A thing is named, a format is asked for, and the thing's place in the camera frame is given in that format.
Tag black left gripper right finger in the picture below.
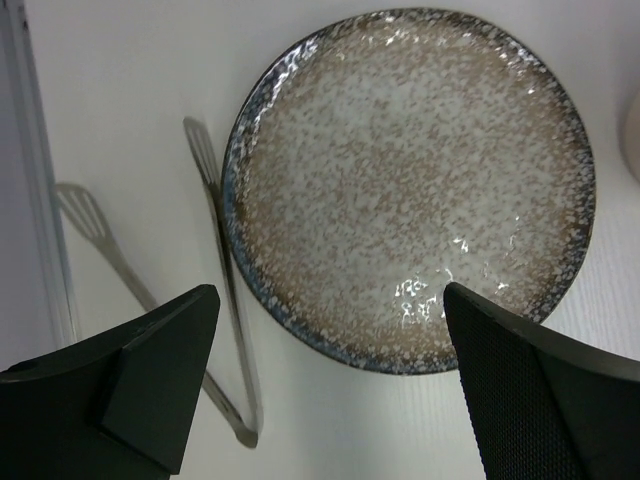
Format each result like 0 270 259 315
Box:
444 283 639 479

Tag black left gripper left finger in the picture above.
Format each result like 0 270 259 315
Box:
1 284 220 479

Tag steel tongs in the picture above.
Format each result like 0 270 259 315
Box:
54 116 259 449

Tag speckled ceramic plate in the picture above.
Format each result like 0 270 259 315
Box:
222 8 596 375

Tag aluminium frame rail left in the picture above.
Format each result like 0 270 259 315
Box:
1 1 78 348

